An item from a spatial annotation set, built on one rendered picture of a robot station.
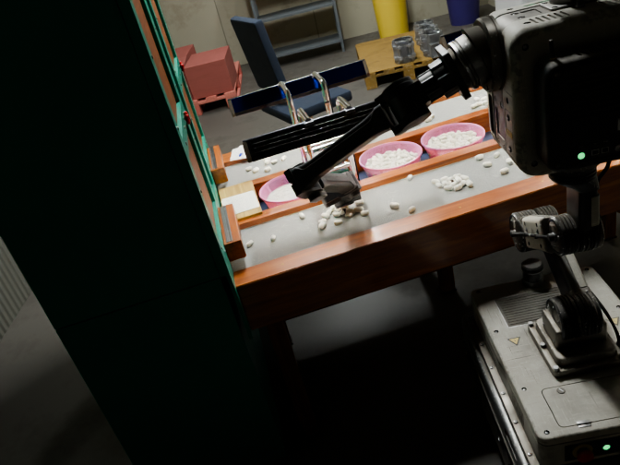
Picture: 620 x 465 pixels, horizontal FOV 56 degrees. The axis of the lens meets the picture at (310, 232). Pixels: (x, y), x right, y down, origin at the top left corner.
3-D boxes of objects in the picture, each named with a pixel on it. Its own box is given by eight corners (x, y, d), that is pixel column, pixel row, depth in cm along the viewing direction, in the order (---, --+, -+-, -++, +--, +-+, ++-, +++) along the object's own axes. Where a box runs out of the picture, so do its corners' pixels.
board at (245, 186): (262, 213, 229) (262, 211, 228) (225, 225, 227) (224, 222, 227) (252, 182, 257) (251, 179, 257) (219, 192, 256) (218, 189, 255)
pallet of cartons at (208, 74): (172, 90, 758) (158, 52, 733) (246, 72, 750) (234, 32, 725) (150, 127, 637) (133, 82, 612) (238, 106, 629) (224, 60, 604)
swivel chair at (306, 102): (352, 141, 473) (321, -9, 416) (370, 172, 417) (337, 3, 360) (271, 163, 472) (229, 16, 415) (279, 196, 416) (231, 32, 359)
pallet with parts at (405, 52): (460, 68, 566) (457, 29, 548) (367, 91, 572) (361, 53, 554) (429, 40, 680) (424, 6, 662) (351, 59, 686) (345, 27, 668)
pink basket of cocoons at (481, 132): (498, 157, 243) (496, 136, 238) (437, 176, 241) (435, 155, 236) (470, 137, 266) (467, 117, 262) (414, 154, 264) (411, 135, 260)
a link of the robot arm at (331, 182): (322, 194, 160) (303, 160, 162) (305, 204, 162) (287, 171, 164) (366, 192, 200) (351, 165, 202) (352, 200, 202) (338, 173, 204)
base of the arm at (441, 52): (472, 97, 132) (448, 52, 126) (440, 117, 134) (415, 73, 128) (462, 87, 139) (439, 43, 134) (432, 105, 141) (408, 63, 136)
